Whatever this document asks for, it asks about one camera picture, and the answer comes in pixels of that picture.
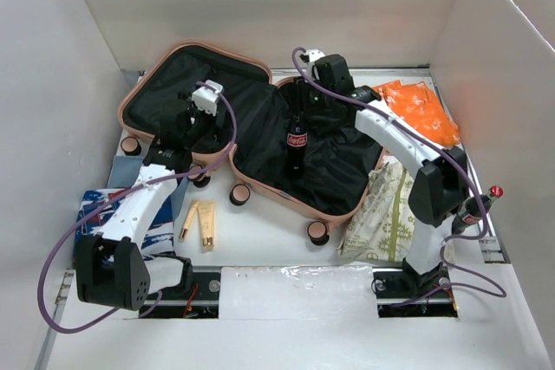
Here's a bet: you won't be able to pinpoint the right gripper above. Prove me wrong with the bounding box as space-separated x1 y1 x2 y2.
287 73 334 116

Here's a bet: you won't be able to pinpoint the cola bottle red cap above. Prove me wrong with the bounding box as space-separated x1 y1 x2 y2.
285 79 310 178

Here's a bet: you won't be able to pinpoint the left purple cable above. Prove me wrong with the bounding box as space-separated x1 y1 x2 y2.
37 80 238 335

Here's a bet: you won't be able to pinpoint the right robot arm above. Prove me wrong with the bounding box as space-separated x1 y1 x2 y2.
291 47 470 297

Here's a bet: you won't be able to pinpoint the wide cream cosmetic tube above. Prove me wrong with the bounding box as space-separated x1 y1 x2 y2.
198 200 216 250

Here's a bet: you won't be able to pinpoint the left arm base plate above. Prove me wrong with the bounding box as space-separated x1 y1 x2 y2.
139 267 221 320

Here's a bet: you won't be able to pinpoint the slim cream cosmetic tube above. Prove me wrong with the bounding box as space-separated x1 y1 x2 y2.
178 199 199 242

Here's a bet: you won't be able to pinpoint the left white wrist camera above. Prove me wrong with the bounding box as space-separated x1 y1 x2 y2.
192 80 224 116

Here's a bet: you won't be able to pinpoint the cream green printed jacket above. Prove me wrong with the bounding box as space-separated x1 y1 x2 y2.
337 162 415 263

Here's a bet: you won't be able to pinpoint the pink suitcase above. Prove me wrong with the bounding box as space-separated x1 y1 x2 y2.
119 42 383 246

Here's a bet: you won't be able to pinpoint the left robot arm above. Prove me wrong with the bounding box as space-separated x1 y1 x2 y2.
75 81 233 311

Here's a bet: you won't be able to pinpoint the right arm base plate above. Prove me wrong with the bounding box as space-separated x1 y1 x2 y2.
371 268 458 318

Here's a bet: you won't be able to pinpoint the orange white patterned garment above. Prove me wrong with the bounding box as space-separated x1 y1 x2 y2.
374 80 460 148

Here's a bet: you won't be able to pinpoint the light blue denim garment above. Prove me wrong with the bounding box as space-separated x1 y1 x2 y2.
107 155 188 217

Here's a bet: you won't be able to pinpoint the blue white red shorts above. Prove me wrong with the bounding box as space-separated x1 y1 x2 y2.
72 187 179 268

